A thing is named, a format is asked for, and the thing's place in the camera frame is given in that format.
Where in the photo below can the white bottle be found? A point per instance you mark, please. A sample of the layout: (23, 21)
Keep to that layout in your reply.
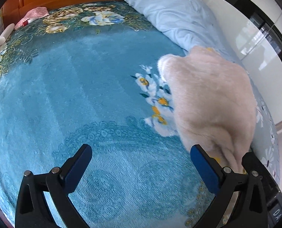
(4, 34)

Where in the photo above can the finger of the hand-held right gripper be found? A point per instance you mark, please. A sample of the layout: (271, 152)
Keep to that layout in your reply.
(250, 161)

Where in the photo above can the white wardrobe with black trim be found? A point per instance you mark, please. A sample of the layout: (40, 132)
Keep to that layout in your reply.
(238, 16)

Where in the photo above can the pink knitted cloth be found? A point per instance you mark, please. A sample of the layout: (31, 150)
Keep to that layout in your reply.
(34, 14)

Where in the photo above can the blue floral blanket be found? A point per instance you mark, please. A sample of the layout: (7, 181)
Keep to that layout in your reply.
(72, 87)

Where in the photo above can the pink fuzzy garment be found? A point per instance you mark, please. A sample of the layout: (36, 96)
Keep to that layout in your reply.
(212, 95)

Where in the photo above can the light blue floral quilt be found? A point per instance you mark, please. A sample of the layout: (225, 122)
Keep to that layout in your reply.
(174, 11)

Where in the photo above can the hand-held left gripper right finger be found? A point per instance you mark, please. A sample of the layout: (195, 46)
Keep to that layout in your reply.
(205, 168)

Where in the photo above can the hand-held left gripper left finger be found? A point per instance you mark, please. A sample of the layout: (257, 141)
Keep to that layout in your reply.
(76, 168)

